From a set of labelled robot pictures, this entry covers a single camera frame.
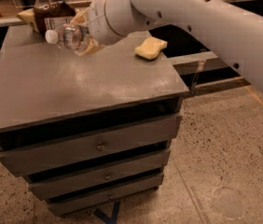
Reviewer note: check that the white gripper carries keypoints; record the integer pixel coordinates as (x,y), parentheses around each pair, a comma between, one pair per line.
(96,19)

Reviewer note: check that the clear plastic water bottle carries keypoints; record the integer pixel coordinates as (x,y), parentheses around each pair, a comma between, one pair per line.
(69,36)

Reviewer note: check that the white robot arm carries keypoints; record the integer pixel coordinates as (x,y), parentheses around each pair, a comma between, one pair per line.
(234,34)

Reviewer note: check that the brown and yellow snack bag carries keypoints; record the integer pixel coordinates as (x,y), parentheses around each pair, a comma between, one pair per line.
(47,16)

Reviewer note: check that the yellow sponge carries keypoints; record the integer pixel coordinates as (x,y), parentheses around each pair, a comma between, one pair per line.
(150,48)

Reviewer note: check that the grey drawer cabinet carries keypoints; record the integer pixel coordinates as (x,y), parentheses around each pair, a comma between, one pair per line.
(50,95)

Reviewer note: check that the top grey drawer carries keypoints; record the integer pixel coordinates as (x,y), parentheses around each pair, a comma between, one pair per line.
(36,159)

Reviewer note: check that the grey drawer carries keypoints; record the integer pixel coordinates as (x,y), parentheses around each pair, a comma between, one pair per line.
(106,195)
(99,174)
(36,159)

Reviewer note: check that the middle grey drawer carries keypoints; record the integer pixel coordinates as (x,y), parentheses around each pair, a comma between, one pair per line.
(99,174)

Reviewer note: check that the bottom grey drawer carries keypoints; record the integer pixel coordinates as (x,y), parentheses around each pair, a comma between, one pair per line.
(106,195)

